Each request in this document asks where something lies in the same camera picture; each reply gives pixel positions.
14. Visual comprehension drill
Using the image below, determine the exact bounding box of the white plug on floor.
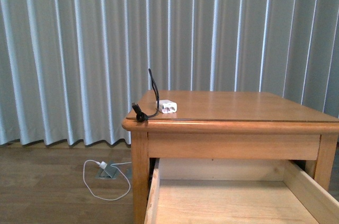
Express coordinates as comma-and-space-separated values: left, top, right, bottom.
97, 162, 107, 170

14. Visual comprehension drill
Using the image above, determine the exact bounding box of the white floor cable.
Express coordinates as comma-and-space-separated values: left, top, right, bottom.
83, 159, 132, 202

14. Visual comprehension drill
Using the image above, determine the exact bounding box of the black charger cable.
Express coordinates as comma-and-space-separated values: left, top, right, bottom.
131, 68, 160, 123

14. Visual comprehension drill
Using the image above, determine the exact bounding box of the metal floor outlet box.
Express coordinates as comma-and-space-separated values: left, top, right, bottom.
95, 164, 119, 180

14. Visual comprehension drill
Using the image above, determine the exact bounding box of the wooden nightstand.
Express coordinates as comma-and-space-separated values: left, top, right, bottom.
122, 91, 338, 223

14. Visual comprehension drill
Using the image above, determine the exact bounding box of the light grey pleated curtain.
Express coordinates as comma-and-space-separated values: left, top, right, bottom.
1, 0, 338, 145

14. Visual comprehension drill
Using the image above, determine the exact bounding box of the wooden drawer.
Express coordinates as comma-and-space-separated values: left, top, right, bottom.
145, 158, 338, 223

